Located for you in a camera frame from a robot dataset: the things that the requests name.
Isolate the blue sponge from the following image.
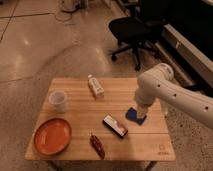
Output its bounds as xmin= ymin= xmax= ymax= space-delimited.
xmin=125 ymin=108 xmax=147 ymax=125

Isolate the red chili pepper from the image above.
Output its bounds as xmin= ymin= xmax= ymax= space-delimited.
xmin=90 ymin=134 xmax=105 ymax=159

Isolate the clear plastic cup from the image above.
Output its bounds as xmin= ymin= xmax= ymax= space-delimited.
xmin=48 ymin=90 xmax=66 ymax=113

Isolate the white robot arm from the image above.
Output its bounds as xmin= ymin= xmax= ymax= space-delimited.
xmin=135 ymin=63 xmax=213 ymax=130

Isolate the white plastic bottle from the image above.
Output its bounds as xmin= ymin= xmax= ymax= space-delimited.
xmin=88 ymin=75 xmax=104 ymax=98

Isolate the wooden table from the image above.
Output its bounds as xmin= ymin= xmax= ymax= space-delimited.
xmin=25 ymin=78 xmax=175 ymax=163

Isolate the black office chair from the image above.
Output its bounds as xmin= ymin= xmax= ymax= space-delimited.
xmin=108 ymin=0 xmax=170 ymax=71

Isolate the orange ceramic bowl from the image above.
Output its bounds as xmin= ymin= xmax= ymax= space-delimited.
xmin=33 ymin=118 xmax=72 ymax=156

